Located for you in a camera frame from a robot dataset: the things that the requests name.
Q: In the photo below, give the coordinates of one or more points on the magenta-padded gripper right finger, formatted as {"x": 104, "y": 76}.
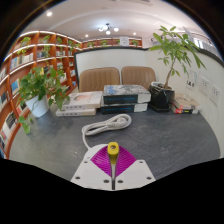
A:
{"x": 135, "y": 175}

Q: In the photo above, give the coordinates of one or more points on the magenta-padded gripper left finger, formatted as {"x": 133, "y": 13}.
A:
{"x": 91, "y": 175}

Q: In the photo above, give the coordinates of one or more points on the yellow charger block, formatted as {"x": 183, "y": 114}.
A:
{"x": 113, "y": 151}

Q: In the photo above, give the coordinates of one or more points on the thin white book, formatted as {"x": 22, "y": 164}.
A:
{"x": 75, "y": 112}

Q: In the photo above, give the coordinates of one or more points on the dark blue spine book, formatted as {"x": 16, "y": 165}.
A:
{"x": 123, "y": 108}

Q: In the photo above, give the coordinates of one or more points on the pale cover book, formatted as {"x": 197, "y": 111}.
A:
{"x": 83, "y": 99}

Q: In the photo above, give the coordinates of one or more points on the red spine book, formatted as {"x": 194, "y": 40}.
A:
{"x": 183, "y": 111}

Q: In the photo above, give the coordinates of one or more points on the money tree in black pot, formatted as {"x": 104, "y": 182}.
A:
{"x": 161, "y": 99}

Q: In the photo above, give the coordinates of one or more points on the thick dark cover book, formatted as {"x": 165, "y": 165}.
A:
{"x": 125, "y": 91}

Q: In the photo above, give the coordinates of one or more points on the pothos plant in white pot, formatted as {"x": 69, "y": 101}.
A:
{"x": 37, "y": 106}

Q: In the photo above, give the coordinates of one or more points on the beige cover book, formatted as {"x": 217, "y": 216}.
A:
{"x": 186, "y": 101}

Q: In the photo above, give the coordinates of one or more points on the brown padded chair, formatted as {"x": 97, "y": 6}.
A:
{"x": 98, "y": 79}
{"x": 138, "y": 76}

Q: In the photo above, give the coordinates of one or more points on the clear plastic bottle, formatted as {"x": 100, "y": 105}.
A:
{"x": 191, "y": 80}

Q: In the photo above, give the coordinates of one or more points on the orange wooden bookshelf unit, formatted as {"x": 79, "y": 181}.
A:
{"x": 13, "y": 75}

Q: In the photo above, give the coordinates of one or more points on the small white framed sign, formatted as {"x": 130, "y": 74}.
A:
{"x": 124, "y": 41}

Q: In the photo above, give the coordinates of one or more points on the ceiling chandelier lamp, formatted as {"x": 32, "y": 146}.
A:
{"x": 107, "y": 30}

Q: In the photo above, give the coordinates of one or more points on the white window curtains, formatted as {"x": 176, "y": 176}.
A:
{"x": 211, "y": 46}

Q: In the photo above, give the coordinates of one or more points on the recessed ceiling lights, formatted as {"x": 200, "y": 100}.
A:
{"x": 49, "y": 14}

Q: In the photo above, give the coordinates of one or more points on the white wall socket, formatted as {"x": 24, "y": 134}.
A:
{"x": 215, "y": 94}
{"x": 204, "y": 86}

